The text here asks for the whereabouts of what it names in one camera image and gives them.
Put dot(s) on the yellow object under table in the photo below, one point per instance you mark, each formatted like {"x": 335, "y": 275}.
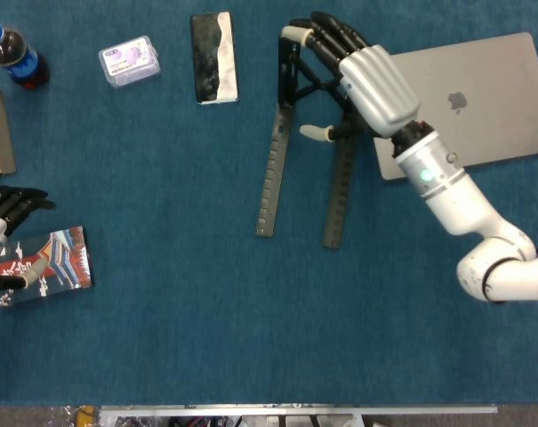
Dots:
{"x": 85, "y": 416}

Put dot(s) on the red blue illustrated book box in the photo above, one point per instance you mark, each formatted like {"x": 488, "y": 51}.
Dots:
{"x": 68, "y": 262}

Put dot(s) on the teal table cloth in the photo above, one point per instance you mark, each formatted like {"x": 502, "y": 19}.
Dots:
{"x": 206, "y": 333}

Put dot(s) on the black folding laptop stand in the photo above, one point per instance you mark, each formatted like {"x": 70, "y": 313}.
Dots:
{"x": 268, "y": 195}

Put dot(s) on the cola bottle blue cap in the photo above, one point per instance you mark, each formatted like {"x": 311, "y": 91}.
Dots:
{"x": 21, "y": 62}

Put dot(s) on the silver apple laptop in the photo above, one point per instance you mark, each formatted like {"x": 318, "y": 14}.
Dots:
{"x": 495, "y": 89}

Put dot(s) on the crumpled clear plastic wrap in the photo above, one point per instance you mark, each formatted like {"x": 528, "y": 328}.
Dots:
{"x": 59, "y": 416}

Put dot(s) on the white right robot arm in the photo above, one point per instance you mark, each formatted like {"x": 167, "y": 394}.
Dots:
{"x": 460, "y": 200}

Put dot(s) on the clear plastic box purple label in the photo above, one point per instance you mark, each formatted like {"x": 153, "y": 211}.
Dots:
{"x": 128, "y": 62}

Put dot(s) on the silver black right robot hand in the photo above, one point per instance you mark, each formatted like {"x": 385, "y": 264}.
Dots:
{"x": 377, "y": 84}

